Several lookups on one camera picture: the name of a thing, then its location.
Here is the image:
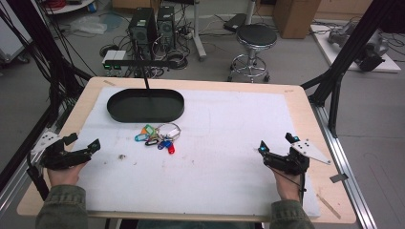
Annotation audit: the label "clear plastic bag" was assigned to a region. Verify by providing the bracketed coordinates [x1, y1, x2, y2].
[69, 15, 109, 35]

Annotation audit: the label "aluminium rail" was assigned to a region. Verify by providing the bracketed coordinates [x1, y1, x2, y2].
[309, 102, 379, 229]
[0, 103, 75, 220]

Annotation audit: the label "black computer tower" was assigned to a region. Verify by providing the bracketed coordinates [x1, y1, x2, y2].
[128, 7, 159, 46]
[156, 5, 177, 51]

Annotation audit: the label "black flat box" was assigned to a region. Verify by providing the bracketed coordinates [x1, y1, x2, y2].
[223, 12, 247, 33]

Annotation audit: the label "black T-shaped stand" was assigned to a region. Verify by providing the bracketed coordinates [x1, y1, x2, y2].
[113, 58, 180, 91]

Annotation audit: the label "coiled black cable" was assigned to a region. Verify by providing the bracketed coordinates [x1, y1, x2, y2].
[165, 51, 189, 71]

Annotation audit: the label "white table mat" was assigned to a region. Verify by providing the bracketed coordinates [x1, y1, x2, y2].
[76, 86, 321, 219]

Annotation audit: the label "black metal frame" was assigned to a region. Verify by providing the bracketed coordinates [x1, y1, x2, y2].
[300, 0, 405, 139]
[0, 0, 94, 195]

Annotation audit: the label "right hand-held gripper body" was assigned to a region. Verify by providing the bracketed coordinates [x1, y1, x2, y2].
[262, 138, 332, 177]

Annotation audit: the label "black oval tray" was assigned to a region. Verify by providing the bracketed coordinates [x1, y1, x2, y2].
[106, 88, 185, 124]

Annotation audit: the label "white floor board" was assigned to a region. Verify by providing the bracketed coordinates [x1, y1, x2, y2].
[309, 24, 402, 73]

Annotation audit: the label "black round stool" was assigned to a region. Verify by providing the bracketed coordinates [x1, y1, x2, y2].
[226, 24, 279, 84]

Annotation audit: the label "black gripper strap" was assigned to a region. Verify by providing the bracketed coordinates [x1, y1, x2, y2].
[26, 152, 51, 202]

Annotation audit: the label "bunch of colourful key tags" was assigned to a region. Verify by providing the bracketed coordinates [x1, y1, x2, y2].
[134, 122, 182, 156]

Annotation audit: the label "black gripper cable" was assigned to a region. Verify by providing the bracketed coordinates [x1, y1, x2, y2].
[266, 163, 309, 206]

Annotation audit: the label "white table leg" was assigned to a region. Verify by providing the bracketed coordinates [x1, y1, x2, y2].
[191, 0, 208, 62]

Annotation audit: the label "brown tape strip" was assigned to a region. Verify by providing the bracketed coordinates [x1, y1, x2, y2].
[315, 194, 342, 220]

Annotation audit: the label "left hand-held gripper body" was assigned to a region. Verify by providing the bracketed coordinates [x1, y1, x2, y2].
[31, 128, 94, 171]

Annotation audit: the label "round white table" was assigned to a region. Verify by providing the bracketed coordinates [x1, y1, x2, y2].
[44, 0, 96, 15]

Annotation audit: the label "brown cardboard box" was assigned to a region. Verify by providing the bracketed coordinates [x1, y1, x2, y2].
[272, 0, 323, 40]

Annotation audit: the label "grey robot parts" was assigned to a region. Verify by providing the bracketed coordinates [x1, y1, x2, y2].
[327, 21, 391, 73]

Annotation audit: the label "grey tape piece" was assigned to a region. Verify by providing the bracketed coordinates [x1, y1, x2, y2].
[329, 173, 350, 184]

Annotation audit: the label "person's right hand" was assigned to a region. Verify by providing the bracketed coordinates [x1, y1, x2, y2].
[270, 166, 303, 202]

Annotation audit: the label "person's left hand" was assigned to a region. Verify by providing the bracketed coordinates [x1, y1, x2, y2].
[47, 161, 89, 188]

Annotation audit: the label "white power supply box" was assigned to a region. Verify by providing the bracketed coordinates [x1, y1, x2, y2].
[101, 49, 127, 77]

